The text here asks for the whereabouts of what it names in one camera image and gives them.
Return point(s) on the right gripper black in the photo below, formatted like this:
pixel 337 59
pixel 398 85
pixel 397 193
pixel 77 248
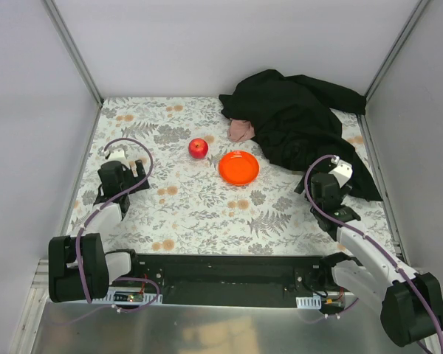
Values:
pixel 303 185

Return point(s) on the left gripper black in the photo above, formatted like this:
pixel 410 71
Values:
pixel 136 177

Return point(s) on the black cloth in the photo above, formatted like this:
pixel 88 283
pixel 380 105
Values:
pixel 294 122

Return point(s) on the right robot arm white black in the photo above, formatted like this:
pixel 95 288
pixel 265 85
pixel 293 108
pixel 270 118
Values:
pixel 409 303

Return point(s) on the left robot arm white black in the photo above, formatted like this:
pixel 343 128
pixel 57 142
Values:
pixel 80 269

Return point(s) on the pink cloth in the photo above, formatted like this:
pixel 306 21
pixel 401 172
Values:
pixel 240 130

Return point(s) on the red apple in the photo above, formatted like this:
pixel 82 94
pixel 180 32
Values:
pixel 198 148

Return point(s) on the floral patterned table mat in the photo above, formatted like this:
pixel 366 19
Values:
pixel 189 208

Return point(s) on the orange plastic plate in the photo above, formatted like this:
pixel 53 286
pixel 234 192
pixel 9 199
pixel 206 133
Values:
pixel 239 168

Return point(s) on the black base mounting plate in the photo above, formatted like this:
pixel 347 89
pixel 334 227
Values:
pixel 241 281

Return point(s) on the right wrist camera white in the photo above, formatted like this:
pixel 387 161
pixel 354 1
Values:
pixel 342 170

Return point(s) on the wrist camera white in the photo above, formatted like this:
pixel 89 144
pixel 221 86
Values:
pixel 116 155
pixel 342 170

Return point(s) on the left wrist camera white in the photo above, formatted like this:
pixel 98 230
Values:
pixel 116 155

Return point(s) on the right white cable duct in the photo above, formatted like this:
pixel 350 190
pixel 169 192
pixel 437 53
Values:
pixel 309 302

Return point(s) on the white cable duct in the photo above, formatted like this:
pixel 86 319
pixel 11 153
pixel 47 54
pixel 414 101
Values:
pixel 126 297
pixel 309 302

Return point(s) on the left white cable duct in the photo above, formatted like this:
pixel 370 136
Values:
pixel 126 297

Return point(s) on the left aluminium frame post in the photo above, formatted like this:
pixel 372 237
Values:
pixel 65 35

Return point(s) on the aluminium frame post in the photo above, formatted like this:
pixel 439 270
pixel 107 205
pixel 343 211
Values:
pixel 65 35
pixel 404 34

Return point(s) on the right aluminium frame post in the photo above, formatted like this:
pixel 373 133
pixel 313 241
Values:
pixel 404 34

